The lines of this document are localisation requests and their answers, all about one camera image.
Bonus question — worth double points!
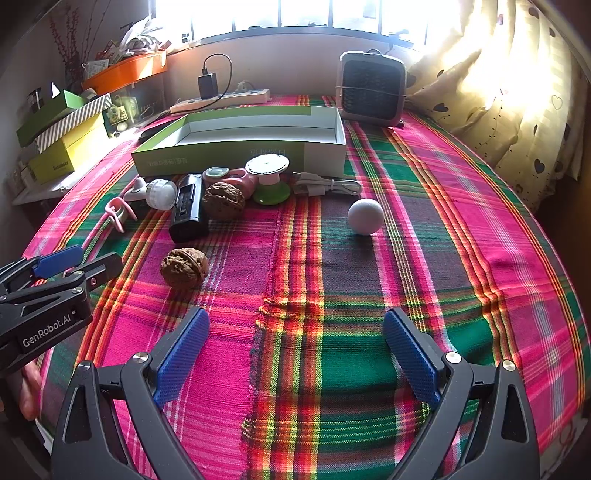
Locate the orange tray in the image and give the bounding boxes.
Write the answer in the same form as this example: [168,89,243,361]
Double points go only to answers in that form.
[82,50,168,93]

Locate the pink clip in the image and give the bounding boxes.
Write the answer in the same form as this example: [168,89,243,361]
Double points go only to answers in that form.
[105,198,138,233]

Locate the brown walnut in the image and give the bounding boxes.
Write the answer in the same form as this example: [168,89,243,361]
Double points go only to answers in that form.
[202,181,246,221]
[161,248,209,291]

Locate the black smartphone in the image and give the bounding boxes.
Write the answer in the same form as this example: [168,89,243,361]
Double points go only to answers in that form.
[137,122,171,142]

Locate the white side shelf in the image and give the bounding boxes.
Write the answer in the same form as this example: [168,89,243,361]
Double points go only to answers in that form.
[11,175,70,206]

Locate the cream heart-print curtain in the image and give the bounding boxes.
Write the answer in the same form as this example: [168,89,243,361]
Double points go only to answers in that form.
[404,0,587,213]

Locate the white power strip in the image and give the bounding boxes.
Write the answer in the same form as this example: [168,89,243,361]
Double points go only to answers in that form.
[170,88,271,114]

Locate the small grey heater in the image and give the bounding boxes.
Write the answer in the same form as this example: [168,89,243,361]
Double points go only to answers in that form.
[338,50,408,126]

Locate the yellow box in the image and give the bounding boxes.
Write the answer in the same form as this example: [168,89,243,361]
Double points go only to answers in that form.
[27,113,112,185]

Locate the white usb cable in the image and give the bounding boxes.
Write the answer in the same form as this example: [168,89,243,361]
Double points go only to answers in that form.
[292,171,363,197]

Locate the person's left hand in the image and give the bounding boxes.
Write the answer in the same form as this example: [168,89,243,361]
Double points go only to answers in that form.
[19,362,47,422]

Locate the small white bottle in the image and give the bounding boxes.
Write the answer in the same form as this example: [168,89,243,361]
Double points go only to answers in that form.
[145,179,178,210]

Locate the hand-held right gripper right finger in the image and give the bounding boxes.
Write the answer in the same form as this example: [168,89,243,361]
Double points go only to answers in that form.
[382,308,541,480]

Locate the clear plastic container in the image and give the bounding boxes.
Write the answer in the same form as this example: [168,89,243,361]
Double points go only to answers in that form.
[108,76,169,139]

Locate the pink oval-topped gadget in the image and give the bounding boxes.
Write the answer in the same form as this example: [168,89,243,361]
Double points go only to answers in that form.
[202,166,257,200]

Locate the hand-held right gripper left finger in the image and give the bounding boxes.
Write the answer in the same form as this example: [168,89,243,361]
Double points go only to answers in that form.
[51,307,211,480]

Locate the window grille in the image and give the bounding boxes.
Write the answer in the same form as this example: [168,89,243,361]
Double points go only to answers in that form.
[152,0,444,51]

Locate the black battery charger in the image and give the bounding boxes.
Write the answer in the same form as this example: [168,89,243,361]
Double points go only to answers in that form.
[168,173,209,244]

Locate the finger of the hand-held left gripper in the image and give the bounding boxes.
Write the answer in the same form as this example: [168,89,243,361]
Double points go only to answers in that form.
[0,244,85,296]
[0,252,124,304]

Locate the white ball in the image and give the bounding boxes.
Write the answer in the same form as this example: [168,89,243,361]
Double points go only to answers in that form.
[348,198,385,236]

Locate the black charger cable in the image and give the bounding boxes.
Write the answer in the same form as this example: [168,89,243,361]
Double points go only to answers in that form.
[202,54,233,100]

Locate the pink green plaid tablecloth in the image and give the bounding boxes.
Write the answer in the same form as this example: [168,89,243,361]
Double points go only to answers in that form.
[21,93,587,480]

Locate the red twig branches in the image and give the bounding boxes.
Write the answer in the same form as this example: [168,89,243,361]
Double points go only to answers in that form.
[48,4,109,88]

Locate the green white cardboard box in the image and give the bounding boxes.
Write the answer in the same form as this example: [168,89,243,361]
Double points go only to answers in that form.
[131,105,347,178]

